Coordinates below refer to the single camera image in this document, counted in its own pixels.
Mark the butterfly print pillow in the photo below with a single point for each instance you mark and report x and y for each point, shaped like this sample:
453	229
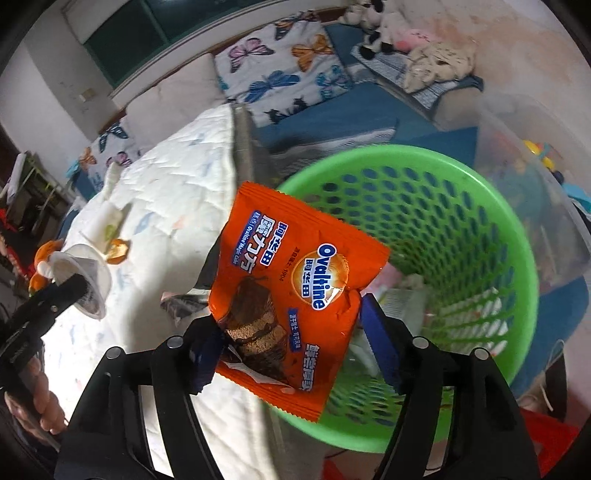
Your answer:
111	143
286	64

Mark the green plastic basket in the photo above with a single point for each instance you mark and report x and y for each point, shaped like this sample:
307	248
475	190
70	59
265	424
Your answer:
461	170

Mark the wall switch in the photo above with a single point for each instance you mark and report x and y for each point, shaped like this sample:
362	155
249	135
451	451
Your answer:
87	96

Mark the red plastic stool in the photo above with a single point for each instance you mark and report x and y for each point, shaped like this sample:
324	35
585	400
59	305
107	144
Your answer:
549	438

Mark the dark window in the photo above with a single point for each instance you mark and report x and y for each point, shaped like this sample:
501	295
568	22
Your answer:
138	27

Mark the clear plastic bottle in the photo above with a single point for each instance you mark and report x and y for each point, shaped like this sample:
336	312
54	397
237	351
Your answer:
104	219

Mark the person's left hand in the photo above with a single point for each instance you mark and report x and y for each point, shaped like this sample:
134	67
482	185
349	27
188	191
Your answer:
44	401

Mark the blue bed sheet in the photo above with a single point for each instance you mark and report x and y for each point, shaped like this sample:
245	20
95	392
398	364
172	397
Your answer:
346	124

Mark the white quilted bed blanket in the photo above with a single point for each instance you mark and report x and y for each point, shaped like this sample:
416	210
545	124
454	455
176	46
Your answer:
184	161

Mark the clear plastic storage box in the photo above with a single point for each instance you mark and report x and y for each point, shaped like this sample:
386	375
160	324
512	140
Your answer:
521	152

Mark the orange snack packet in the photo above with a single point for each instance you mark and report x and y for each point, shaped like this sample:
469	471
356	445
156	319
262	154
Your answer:
286	258

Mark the beige spotted plush toy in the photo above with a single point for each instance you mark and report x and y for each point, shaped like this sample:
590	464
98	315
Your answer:
438	62

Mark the pink plush toy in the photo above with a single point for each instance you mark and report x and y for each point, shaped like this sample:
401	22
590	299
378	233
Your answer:
415	39

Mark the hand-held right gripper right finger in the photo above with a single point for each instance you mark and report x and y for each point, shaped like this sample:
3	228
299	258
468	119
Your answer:
383	346

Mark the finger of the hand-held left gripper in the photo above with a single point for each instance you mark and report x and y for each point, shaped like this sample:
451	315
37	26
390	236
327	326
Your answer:
60	295

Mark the clothes rack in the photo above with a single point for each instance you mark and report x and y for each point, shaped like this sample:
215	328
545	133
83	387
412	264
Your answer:
23	184

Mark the orange monkey plush toy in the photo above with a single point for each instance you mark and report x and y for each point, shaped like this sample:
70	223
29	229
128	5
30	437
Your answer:
42	253

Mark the beige pillow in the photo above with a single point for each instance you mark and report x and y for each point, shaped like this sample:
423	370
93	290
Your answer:
175	101

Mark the black and white plush toy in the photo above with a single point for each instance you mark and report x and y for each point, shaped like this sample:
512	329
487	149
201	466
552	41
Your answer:
374	27

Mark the dark foil packet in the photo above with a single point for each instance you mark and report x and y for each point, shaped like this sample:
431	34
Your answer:
178	304

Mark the small orange wrapper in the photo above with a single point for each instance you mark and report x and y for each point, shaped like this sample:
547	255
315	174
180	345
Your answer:
116	251

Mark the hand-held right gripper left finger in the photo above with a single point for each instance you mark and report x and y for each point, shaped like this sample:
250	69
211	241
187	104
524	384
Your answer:
205	360

